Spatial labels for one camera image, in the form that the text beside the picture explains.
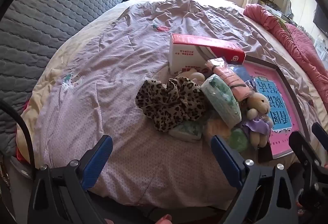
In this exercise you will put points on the blue packet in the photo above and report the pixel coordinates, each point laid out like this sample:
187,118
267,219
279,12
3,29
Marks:
242,74

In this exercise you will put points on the orange fluffy ball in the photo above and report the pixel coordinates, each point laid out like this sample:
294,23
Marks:
215,126

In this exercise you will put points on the pink picture book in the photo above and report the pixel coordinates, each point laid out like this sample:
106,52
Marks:
281,80

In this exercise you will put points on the purple dress plush bear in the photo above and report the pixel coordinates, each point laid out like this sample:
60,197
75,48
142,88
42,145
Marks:
258,106

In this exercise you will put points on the green tissue pack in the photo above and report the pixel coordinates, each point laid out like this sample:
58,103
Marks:
187,131
220,98

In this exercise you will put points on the green round puff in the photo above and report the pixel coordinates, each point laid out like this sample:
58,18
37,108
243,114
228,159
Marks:
238,139

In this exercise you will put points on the grey quilted headboard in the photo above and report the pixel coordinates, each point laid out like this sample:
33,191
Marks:
51,21

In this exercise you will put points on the green striped cloth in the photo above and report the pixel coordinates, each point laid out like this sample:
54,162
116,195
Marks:
283,24

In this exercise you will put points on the pink quilt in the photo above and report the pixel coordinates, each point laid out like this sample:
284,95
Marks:
294,39

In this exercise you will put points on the white cabinet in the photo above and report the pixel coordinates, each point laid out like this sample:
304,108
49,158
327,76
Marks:
321,48

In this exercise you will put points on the red white tissue box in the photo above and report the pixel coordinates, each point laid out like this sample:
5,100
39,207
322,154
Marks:
184,54

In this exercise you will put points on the white framed vanity mirror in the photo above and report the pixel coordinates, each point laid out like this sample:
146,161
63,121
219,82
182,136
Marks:
281,4

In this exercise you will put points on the beige bed sheet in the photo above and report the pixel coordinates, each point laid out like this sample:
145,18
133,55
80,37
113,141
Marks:
66,44

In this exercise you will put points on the purple printed quilt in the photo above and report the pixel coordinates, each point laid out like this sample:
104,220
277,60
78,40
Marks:
102,60

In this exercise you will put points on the pink striped packet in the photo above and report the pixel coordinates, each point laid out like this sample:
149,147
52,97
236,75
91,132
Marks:
230,77

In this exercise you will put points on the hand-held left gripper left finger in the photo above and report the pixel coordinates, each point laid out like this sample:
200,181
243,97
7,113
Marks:
98,160

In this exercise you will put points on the black television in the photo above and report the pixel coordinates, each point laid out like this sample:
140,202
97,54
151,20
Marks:
322,21

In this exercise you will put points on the leopard print scrunchie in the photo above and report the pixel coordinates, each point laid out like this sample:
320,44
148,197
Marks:
166,101

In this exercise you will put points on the pink dress plush bear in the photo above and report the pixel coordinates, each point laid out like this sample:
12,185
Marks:
197,76

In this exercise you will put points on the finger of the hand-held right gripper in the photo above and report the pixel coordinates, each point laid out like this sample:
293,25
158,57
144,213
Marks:
320,134
302,147

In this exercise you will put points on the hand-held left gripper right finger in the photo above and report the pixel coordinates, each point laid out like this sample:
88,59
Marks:
228,162

